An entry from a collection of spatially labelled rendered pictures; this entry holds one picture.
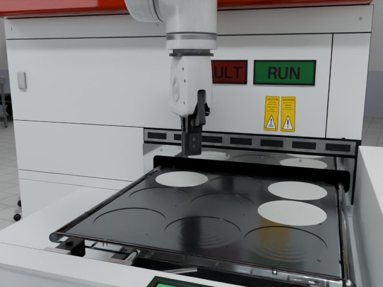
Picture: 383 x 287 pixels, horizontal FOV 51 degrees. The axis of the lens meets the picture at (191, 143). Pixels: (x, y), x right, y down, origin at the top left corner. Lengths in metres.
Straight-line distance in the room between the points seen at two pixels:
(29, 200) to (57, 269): 0.79
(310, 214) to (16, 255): 0.41
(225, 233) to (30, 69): 0.68
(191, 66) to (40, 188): 0.60
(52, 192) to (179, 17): 0.61
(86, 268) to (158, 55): 0.60
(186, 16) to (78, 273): 0.43
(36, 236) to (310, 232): 0.47
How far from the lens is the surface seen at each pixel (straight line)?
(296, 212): 0.63
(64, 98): 1.00
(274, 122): 0.81
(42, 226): 0.81
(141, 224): 0.57
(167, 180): 0.76
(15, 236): 0.78
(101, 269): 0.34
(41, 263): 0.36
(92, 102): 0.95
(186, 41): 0.64
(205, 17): 0.65
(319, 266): 0.48
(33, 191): 1.11
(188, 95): 0.63
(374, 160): 0.71
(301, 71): 0.80
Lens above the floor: 1.13
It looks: 12 degrees down
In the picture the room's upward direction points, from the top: straight up
